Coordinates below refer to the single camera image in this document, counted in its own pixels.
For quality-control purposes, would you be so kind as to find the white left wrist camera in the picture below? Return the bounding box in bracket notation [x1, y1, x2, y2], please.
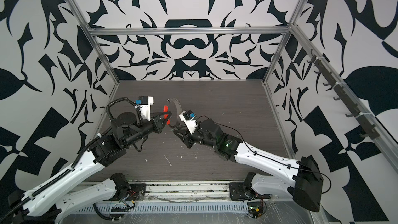
[135, 96, 154, 121]

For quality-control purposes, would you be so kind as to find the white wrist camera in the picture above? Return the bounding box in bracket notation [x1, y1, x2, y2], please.
[179, 110, 198, 134]
[135, 96, 154, 121]

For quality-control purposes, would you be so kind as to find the black wall hook rail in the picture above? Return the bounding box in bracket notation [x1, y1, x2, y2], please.
[308, 51, 380, 140]

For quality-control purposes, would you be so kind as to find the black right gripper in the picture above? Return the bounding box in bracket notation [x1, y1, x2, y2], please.
[174, 123, 220, 150]

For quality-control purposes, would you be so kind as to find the black corrugated cable hose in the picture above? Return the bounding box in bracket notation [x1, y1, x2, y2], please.
[105, 97, 139, 122]

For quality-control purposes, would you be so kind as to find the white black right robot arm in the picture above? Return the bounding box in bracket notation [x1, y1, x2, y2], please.
[173, 119, 324, 212]

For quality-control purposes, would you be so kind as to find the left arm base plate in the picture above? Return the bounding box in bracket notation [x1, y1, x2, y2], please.
[108, 183, 147, 201]

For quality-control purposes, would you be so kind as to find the aluminium frame top crossbar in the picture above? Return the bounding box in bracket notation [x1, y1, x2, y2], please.
[88, 27, 288, 36]

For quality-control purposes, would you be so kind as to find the white slotted cable duct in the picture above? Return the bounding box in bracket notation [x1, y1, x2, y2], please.
[74, 201, 251, 215]

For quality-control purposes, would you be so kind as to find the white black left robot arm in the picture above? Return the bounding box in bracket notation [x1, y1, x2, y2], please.
[1, 106, 172, 224]

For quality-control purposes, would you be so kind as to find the aluminium frame corner post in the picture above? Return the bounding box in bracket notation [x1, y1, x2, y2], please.
[65, 0, 120, 85]

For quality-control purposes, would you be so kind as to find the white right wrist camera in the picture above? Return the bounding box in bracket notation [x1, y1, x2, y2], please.
[179, 110, 198, 134]

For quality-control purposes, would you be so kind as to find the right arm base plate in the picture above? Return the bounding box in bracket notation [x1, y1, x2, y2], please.
[229, 183, 264, 201]

